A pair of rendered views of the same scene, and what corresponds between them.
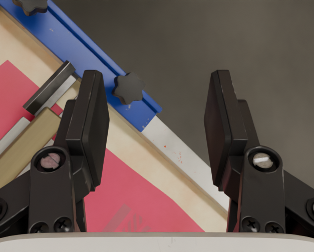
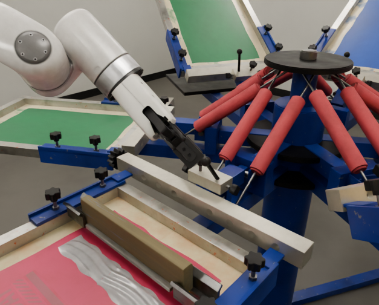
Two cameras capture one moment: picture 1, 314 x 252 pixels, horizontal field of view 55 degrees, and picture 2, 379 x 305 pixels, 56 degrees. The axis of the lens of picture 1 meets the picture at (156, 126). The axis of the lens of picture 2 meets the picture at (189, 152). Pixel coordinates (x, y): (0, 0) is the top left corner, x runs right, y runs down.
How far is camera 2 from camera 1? 59 cm
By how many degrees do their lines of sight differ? 85
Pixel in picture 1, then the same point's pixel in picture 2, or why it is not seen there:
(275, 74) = not seen: outside the picture
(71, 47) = (233, 296)
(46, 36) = (237, 284)
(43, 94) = (200, 273)
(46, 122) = (183, 261)
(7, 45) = (230, 281)
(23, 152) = (167, 253)
